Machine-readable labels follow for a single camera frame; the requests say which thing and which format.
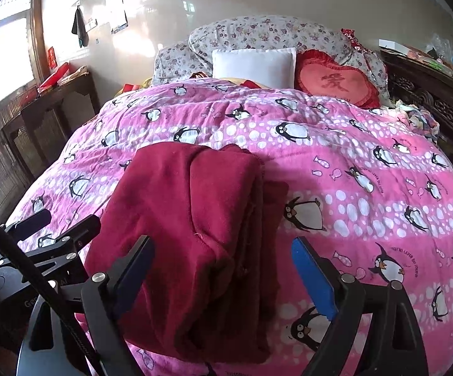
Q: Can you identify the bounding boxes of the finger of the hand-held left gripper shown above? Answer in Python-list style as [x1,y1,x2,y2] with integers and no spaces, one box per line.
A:
[4,208,52,242]
[26,215,102,261]

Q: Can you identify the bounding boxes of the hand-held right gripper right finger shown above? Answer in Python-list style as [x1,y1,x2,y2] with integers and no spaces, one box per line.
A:
[291,237,430,376]

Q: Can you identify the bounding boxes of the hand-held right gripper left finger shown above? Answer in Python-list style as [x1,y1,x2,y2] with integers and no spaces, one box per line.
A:
[17,235,157,376]

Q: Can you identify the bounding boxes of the dark red fleece garment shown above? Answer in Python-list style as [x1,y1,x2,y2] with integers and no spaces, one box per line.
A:
[85,143,290,361]

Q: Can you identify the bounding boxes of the pile of colourful clothes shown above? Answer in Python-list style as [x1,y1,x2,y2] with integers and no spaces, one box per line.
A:
[395,101,441,142]

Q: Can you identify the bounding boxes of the pink penguin blanket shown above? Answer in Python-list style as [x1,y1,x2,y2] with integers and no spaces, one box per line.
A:
[5,77,453,376]

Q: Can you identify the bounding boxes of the dark wooden side table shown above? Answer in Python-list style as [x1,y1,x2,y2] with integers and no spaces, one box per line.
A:
[1,72,101,183]

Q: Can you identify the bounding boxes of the red flat box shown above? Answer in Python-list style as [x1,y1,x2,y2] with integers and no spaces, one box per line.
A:
[38,62,71,91]

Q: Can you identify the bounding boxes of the beige cloth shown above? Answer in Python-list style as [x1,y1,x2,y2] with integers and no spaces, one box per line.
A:
[60,66,91,86]

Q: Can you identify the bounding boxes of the wooden lattice window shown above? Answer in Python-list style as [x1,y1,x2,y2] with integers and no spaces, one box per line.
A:
[0,0,44,122]

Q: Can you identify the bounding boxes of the red heart cushion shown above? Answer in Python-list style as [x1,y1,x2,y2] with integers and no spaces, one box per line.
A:
[295,50,381,109]

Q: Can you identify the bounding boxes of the dark hanging cloth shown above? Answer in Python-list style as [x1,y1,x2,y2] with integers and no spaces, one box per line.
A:
[72,7,90,48]

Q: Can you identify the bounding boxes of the carved dark wooden cabinet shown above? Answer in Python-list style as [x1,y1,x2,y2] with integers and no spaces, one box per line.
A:
[379,47,453,181]

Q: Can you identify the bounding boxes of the white pillow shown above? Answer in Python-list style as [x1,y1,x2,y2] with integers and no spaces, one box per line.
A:
[212,48,297,88]

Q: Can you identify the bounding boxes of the red patterned bow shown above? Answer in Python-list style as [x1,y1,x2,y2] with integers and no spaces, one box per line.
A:
[340,28,379,53]

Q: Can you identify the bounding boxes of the white flat box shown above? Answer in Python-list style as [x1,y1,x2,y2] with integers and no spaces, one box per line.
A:
[379,39,412,54]

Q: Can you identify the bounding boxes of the floral grey pillows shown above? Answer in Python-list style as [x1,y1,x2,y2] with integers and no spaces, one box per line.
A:
[152,16,391,102]

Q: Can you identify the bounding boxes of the heap of colourful packets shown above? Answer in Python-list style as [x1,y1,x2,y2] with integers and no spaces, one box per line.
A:
[406,33,453,85]

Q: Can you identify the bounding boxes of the black cable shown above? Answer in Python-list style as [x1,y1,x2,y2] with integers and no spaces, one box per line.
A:
[0,201,104,376]

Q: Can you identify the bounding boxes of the wall calendar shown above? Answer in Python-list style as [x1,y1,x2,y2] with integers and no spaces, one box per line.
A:
[107,0,128,34]

